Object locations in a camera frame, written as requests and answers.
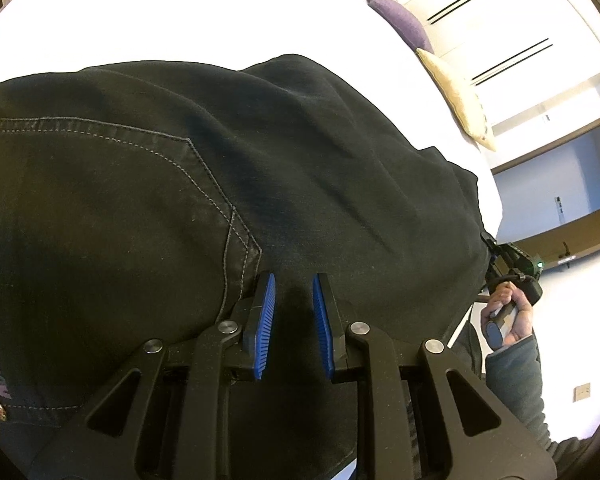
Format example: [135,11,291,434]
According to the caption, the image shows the black denim pants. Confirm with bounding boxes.
[0,55,489,479]

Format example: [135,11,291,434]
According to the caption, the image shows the purple cushion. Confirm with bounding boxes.
[367,0,434,54]

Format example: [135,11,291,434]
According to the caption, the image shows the yellow cushion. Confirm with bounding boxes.
[416,48,496,152]

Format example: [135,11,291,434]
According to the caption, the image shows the person's right hand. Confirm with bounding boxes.
[480,282,533,350]

